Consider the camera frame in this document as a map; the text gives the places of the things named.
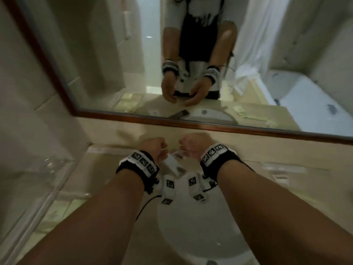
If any black cable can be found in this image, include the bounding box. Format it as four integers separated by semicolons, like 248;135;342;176
135;194;162;227

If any black right wrist band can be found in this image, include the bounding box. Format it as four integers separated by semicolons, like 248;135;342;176
200;143;256;188

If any person's left hand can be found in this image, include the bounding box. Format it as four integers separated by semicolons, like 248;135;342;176
138;137;169;165

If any person's right forearm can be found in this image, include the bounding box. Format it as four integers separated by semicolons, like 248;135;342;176
217;159;353;265

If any wood framed wall mirror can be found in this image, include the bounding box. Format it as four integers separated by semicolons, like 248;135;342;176
0;0;353;145

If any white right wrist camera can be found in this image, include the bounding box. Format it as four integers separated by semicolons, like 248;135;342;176
187;172;218;202

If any round white sink basin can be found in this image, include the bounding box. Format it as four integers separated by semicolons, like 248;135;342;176
156;162;260;265

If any black wrist band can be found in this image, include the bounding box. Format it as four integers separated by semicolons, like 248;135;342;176
115;149;161;195
200;143;256;188

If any person's left forearm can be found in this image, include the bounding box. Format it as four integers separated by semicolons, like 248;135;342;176
16;170;147;265

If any person's right hand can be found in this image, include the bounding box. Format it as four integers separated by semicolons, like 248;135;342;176
178;132;217;160

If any striped cream toiletry packet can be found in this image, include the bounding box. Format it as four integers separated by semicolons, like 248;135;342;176
271;173;290;188

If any black left wrist band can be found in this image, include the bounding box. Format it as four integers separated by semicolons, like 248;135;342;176
115;149;161;195

